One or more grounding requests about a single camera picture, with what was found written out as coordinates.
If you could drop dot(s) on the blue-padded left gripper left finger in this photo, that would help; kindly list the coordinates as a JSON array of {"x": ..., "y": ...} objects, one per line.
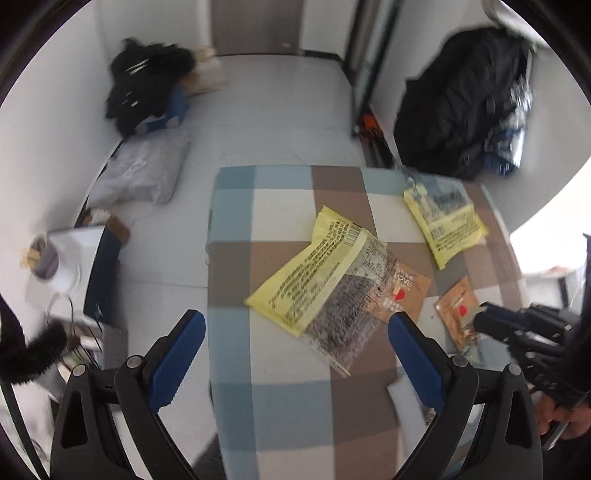
[{"x": 86, "y": 444}]

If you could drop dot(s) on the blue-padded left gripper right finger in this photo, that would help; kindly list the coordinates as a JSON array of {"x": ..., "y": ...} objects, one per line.
[{"x": 484, "y": 425}]

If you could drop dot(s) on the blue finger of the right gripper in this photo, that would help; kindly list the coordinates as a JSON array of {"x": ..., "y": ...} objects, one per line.
[{"x": 498, "y": 322}]

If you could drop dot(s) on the small yellow snack wrapper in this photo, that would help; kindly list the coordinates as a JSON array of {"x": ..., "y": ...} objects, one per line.
[{"x": 446, "y": 216}]

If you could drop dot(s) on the large yellow clear snack wrapper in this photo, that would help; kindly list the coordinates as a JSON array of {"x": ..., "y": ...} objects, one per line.
[{"x": 321, "y": 295}]

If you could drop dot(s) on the person's right hand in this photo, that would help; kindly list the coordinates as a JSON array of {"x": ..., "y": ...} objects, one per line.
[{"x": 548, "y": 411}]

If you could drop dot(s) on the brown sachet with red heart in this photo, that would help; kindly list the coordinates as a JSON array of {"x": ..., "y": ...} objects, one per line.
[{"x": 403, "y": 290}]

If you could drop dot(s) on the black furry sleeve cuff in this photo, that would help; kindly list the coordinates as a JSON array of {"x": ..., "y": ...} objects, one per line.
[{"x": 22, "y": 361}]

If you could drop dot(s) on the white utensil holder cup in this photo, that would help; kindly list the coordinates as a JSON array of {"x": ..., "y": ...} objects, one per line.
[{"x": 50, "y": 265}]

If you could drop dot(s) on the white and navy box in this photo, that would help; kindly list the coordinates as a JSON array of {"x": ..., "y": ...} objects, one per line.
[{"x": 83, "y": 285}]

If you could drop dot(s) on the checkered tablecloth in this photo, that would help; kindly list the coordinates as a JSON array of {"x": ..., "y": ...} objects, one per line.
[{"x": 315, "y": 404}]

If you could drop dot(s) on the orange black folded umbrella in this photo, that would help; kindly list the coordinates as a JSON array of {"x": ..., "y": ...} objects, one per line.
[{"x": 375, "y": 148}]

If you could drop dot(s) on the black backpack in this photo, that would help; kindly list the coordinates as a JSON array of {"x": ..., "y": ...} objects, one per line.
[{"x": 448, "y": 112}]

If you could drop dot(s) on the grey plastic bag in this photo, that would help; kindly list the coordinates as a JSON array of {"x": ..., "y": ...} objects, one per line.
[{"x": 145, "y": 169}]

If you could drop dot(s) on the blue cardboard box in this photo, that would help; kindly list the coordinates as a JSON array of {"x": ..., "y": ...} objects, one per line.
[{"x": 174, "y": 113}]

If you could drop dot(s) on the black jacket pile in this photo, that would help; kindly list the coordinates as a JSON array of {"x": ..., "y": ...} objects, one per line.
[{"x": 143, "y": 77}]

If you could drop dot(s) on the beige paper bag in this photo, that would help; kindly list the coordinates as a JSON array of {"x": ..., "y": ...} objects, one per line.
[{"x": 207, "y": 75}]

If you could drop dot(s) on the grey door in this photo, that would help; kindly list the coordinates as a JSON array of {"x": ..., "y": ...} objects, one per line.
[{"x": 256, "y": 27}]

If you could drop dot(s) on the glass sliding door frame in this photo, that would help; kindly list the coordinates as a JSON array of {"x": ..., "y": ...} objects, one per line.
[{"x": 373, "y": 28}]

